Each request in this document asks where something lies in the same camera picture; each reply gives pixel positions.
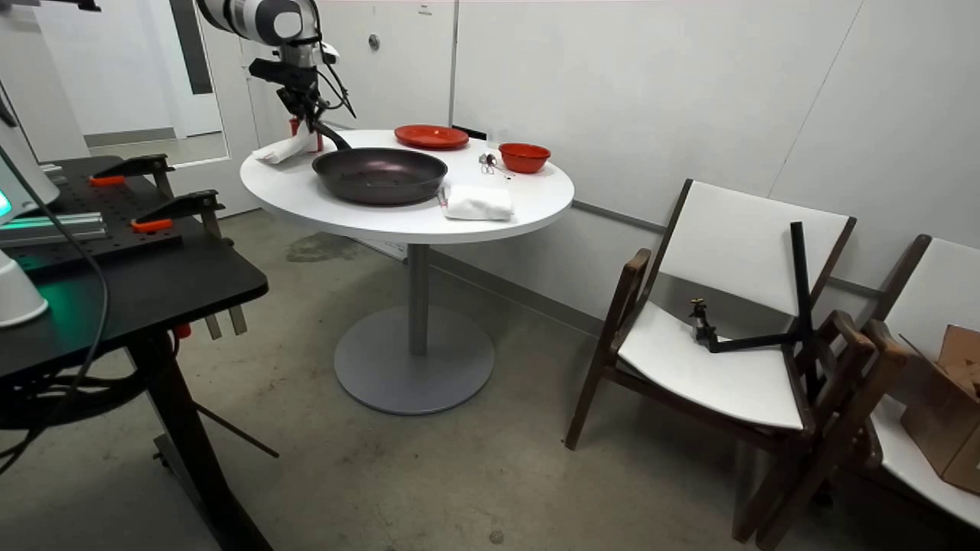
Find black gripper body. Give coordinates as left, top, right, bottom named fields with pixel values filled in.
left=248, top=44, right=344, bottom=118

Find white cloth red stripes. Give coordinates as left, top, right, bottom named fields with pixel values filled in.
left=255, top=130, right=318, bottom=165

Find black frying pan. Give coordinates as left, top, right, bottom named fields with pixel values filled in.
left=313, top=130, right=448, bottom=206

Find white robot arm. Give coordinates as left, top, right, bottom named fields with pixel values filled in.
left=192, top=0, right=345, bottom=148

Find plain white folded cloth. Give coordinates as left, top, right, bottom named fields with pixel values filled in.
left=442, top=180, right=515, bottom=222

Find round white table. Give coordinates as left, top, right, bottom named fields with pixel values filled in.
left=238, top=128, right=575, bottom=417

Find red plate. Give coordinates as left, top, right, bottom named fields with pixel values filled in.
left=396, top=124, right=469, bottom=151

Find orange black clamp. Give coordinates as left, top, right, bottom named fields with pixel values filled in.
left=130, top=190, right=248, bottom=340
left=88, top=153, right=173, bottom=198

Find small dark utensil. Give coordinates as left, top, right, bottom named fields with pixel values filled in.
left=478, top=153, right=511, bottom=180

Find red bowl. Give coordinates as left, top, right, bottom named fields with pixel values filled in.
left=501, top=141, right=552, bottom=174

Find black robot desk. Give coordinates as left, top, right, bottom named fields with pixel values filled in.
left=0, top=151, right=275, bottom=551

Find near white wooden chair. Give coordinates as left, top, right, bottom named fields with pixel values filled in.
left=563, top=176, right=881, bottom=546

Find white wooden chair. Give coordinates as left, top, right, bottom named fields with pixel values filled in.
left=563, top=176, right=881, bottom=546
left=735, top=233, right=980, bottom=551

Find black tripod on chair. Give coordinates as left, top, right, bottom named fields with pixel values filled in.
left=689, top=220, right=815, bottom=351

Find far white wooden chair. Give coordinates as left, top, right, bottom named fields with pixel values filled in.
left=735, top=233, right=980, bottom=551

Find cardboard box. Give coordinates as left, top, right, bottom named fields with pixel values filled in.
left=901, top=323, right=980, bottom=492

